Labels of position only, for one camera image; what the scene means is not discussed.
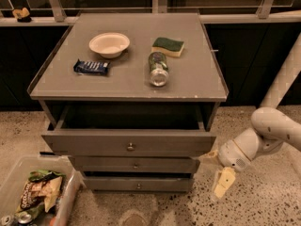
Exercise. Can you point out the silver can in bin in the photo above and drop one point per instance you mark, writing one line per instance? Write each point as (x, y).
(23, 218)

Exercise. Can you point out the grey top drawer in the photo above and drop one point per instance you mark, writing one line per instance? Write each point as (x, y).
(127, 142)

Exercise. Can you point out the grey drawer cabinet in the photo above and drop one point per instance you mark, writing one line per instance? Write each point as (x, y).
(125, 98)

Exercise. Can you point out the white paper bowl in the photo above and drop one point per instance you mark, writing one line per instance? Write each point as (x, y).
(109, 45)

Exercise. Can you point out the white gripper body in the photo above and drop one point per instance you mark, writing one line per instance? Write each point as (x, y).
(231, 155)

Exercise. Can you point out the metal railing frame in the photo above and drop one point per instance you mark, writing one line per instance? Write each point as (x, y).
(209, 11)

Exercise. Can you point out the yellow black object on ledge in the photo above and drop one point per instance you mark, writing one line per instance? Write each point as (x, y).
(22, 15)

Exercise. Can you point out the clear plastic bin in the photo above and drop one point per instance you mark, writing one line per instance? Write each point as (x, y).
(12, 189)

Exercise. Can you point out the grey middle drawer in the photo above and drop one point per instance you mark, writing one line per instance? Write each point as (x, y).
(135, 164)

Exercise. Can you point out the green snack bag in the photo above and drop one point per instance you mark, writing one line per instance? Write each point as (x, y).
(44, 175)

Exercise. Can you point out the blue snack bar wrapper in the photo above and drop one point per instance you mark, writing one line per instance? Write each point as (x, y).
(91, 67)

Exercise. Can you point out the brown chip bag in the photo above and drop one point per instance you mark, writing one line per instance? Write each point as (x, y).
(35, 193)

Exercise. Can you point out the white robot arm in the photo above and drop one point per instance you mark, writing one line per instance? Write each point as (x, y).
(269, 129)

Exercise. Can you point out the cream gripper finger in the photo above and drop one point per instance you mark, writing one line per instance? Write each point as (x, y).
(210, 158)
(223, 180)

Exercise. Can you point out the green yellow sponge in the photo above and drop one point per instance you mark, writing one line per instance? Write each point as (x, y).
(169, 47)

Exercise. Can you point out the grey bottom drawer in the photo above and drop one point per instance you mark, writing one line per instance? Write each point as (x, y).
(138, 181)

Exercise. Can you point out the grey drawer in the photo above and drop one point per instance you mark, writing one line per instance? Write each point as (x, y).
(138, 181)
(135, 164)
(127, 142)

